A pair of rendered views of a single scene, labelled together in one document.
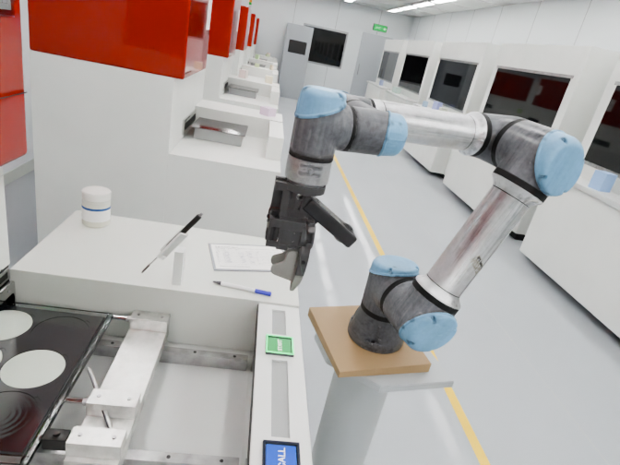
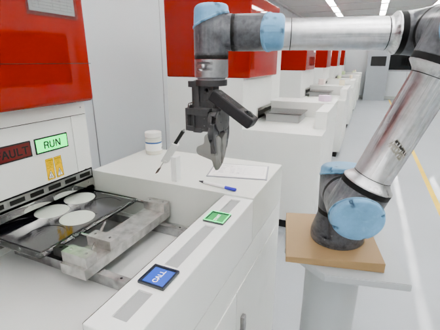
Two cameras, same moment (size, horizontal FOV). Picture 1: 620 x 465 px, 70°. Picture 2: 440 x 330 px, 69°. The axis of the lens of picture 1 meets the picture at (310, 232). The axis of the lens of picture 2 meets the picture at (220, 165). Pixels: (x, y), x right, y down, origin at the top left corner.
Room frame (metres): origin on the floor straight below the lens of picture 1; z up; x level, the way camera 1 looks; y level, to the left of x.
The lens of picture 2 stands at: (0.12, -0.40, 1.35)
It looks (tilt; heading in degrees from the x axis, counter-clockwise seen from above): 18 degrees down; 33
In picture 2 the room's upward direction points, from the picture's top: straight up
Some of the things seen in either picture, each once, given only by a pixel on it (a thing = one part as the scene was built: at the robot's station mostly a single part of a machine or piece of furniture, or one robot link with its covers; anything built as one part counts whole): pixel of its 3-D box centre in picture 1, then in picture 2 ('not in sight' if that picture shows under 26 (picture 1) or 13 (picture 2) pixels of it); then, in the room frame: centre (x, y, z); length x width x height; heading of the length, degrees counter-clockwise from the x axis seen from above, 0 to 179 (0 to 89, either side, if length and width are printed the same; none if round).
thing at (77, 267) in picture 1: (174, 277); (190, 184); (1.01, 0.32, 0.89); 0.62 x 0.35 x 0.14; 99
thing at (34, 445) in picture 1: (77, 374); (95, 223); (0.62, 0.36, 0.90); 0.38 x 0.01 x 0.01; 9
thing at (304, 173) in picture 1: (307, 171); (210, 70); (0.73, 0.02, 1.33); 0.08 x 0.08 x 0.05
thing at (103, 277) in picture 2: (85, 457); (81, 269); (0.51, 0.28, 0.84); 0.50 x 0.02 x 0.03; 99
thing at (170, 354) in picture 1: (133, 351); (145, 223); (0.77, 0.32, 0.84); 0.50 x 0.02 x 0.03; 99
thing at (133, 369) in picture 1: (126, 384); (124, 236); (0.65, 0.28, 0.87); 0.36 x 0.08 x 0.03; 9
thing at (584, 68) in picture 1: (529, 137); not in sight; (5.59, -2.34, 1.00); 1.80 x 1.08 x 2.00; 9
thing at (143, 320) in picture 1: (149, 320); (156, 204); (0.81, 0.31, 0.89); 0.08 x 0.03 x 0.03; 99
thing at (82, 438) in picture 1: (97, 442); (79, 255); (0.49, 0.26, 0.89); 0.08 x 0.03 x 0.03; 99
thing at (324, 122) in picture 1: (318, 124); (212, 32); (0.73, 0.02, 1.40); 0.09 x 0.08 x 0.11; 114
